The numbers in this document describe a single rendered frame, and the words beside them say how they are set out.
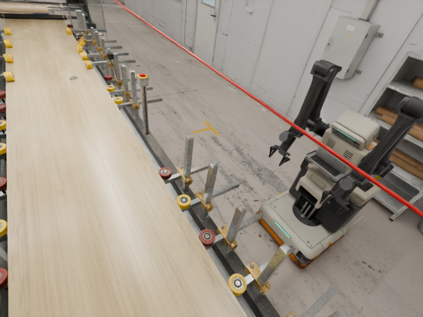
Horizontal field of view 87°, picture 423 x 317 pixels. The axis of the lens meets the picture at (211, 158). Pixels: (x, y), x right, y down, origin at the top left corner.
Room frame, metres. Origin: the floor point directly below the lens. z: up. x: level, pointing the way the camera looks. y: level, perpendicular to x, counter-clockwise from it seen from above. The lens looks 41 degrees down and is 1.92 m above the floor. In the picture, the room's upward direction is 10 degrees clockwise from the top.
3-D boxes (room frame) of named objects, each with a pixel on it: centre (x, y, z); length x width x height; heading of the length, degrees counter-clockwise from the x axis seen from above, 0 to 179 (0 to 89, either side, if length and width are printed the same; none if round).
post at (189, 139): (1.02, 0.14, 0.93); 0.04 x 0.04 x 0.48; 40
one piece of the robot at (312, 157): (1.17, -0.76, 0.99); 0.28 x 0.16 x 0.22; 40
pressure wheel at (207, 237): (0.58, -0.05, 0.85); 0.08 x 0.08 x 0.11
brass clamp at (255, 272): (0.46, -0.32, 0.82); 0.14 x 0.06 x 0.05; 40
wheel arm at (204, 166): (1.09, 0.12, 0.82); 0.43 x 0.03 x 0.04; 130
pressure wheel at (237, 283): (0.39, -0.21, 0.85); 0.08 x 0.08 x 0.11
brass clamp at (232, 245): (0.65, -0.16, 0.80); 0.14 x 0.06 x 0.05; 40
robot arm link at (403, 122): (0.90, -0.77, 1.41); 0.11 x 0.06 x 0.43; 40
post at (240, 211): (0.64, -0.18, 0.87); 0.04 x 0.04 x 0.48; 40
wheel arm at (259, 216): (0.71, -0.20, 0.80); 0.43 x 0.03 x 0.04; 130
